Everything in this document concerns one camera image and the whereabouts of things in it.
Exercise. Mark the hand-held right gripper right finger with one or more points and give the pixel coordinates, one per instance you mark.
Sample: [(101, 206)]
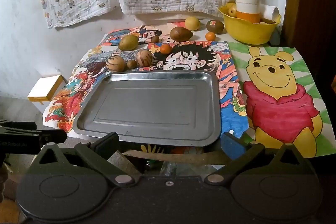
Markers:
[(231, 143)]

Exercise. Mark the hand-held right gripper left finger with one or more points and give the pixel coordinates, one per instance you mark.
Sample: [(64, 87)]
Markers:
[(110, 140)]

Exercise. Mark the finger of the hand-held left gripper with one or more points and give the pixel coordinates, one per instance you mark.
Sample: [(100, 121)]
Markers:
[(53, 137)]

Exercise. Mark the striped tan ball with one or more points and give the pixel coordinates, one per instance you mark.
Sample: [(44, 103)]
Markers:
[(115, 63), (144, 58)]

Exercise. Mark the small brown nut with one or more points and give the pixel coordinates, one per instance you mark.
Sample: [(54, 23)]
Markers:
[(155, 39), (131, 64)]

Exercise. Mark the yellow green mango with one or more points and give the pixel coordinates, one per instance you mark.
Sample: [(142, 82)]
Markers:
[(128, 43)]

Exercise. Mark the small orange tangerine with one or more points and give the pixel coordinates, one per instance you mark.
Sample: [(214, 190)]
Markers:
[(165, 49), (210, 36)]

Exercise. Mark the yellow plastic bowl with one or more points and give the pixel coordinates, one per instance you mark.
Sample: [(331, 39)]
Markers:
[(249, 32)]

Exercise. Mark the brown kiwi with sticker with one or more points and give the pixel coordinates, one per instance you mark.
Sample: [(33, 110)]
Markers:
[(215, 26)]

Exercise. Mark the brown pear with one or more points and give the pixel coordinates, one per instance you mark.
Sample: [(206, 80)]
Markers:
[(181, 34)]

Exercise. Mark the round yellow pear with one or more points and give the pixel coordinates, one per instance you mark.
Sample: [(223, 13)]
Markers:
[(192, 23)]

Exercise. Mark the white yellow box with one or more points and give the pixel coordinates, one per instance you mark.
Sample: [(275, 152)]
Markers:
[(44, 87)]

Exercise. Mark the metal tray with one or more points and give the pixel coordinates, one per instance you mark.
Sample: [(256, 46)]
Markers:
[(152, 106)]

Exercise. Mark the wooden plank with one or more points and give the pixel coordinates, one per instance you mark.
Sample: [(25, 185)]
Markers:
[(170, 157)]

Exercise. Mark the yellow bear drawing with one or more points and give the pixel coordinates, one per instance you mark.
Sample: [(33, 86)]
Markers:
[(278, 98)]

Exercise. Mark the colourful comic poster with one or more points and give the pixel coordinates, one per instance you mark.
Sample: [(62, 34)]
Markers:
[(183, 58)]

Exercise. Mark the cartoon children poster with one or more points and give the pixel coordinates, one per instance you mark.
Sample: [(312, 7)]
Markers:
[(147, 33)]

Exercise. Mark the pale yellow pear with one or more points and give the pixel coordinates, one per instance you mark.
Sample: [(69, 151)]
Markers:
[(232, 11)]

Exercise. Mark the white orange cup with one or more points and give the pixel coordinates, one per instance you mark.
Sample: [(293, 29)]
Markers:
[(246, 7)]

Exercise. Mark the white paper roll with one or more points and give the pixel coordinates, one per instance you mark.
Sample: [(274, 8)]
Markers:
[(269, 12)]

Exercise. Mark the brown wooden cabinet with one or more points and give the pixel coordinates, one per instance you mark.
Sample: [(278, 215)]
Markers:
[(309, 3)]

